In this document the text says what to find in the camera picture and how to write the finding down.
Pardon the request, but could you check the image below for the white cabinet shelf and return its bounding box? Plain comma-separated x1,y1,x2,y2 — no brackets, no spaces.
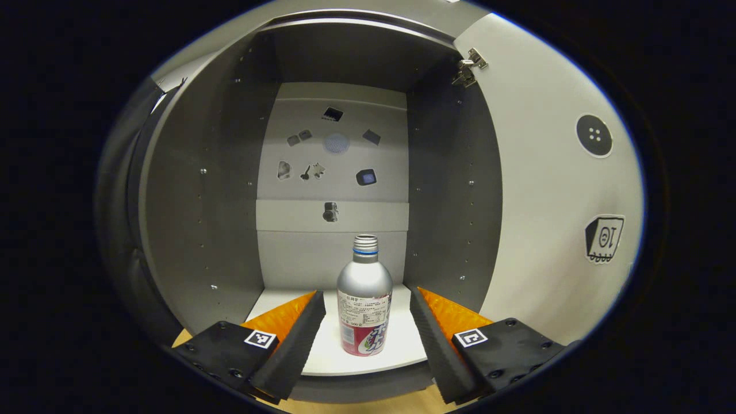
244,285,431,377

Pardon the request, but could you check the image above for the metal door hinge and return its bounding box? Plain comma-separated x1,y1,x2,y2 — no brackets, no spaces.
451,48,489,88

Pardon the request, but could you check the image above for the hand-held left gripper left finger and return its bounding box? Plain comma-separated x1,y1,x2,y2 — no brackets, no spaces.
171,290,327,403

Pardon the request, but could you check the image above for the white cabinet door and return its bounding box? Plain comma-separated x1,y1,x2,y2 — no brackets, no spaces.
453,13,645,346

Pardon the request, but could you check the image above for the dark grey cabinet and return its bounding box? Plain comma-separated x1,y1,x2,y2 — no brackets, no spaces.
138,10,504,403

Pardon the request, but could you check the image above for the silver bottle with red label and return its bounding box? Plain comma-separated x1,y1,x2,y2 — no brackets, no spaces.
336,234,394,357

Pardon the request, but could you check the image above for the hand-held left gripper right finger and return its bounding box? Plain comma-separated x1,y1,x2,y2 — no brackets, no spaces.
409,286,578,405

